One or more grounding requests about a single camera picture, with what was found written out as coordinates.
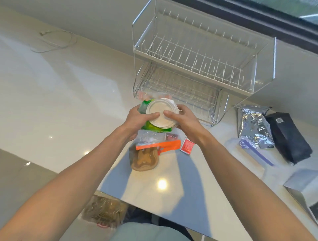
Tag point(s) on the person's left forearm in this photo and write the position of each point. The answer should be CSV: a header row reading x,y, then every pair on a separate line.
x,y
69,193

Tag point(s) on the clear bag with orange band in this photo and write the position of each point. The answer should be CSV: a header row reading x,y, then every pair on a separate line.
x,y
159,144

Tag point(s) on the clear container with blue clips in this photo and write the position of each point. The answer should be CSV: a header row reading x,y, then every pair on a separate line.
x,y
253,159

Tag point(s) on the person's right hand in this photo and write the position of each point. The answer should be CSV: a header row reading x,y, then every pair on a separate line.
x,y
188,124

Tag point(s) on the red sauce packet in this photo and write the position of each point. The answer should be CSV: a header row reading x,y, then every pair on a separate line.
x,y
187,145

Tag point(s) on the clear wrapper with orange print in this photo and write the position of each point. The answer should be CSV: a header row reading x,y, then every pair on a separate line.
x,y
144,94

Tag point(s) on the clear plastic trash bag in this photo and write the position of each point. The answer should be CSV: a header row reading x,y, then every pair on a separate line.
x,y
104,211

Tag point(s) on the brown paper cup carrier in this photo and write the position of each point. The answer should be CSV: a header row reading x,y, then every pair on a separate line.
x,y
144,160

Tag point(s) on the person's left hand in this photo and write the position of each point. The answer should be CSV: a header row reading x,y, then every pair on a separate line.
x,y
135,121

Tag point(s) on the silver foil bag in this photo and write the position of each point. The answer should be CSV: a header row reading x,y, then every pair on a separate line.
x,y
253,126

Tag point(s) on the dark window frame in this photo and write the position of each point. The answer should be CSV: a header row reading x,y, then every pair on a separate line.
x,y
248,17

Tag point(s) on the black plastic bag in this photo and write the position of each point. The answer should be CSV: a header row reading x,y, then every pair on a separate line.
x,y
288,136

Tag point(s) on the person's blue jeans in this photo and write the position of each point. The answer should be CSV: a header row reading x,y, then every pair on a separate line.
x,y
139,216

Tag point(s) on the white pouch with black label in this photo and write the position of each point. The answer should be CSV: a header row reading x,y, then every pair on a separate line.
x,y
300,183

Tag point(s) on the person's right forearm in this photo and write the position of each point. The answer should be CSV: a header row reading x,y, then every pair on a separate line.
x,y
248,193

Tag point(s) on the person's light green shirt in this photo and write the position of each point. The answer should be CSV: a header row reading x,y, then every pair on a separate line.
x,y
149,232

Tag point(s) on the green snack bag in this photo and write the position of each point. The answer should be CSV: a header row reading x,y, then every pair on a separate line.
x,y
150,127

